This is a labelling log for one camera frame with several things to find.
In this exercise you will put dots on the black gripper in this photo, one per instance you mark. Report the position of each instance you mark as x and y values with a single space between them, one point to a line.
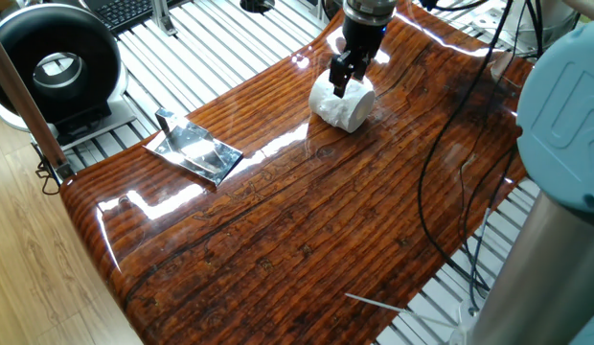
364 40

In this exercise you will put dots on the silver grey UR5 robot arm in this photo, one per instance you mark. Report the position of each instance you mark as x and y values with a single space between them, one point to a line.
560 120

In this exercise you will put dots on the black round object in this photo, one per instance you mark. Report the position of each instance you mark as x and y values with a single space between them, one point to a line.
257 5

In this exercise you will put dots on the perforated metal plate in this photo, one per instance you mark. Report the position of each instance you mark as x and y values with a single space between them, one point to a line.
491 16

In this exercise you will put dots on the glossy wood grain mat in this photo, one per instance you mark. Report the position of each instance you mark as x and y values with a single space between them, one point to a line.
302 215

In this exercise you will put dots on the shiny metal tray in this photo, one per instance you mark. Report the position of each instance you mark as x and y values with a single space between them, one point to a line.
196 151

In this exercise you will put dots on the white round container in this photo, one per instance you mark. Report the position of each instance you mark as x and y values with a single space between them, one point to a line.
553 19

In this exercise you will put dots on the white zip tie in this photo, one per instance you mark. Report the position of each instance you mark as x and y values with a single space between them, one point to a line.
373 302

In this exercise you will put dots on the black keyboard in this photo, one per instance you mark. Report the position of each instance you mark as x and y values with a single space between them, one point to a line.
124 12

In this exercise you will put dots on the aluminium frame post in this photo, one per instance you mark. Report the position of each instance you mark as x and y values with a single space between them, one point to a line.
163 19

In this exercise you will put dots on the blurred brown post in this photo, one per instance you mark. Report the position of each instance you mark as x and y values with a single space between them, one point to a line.
24 105

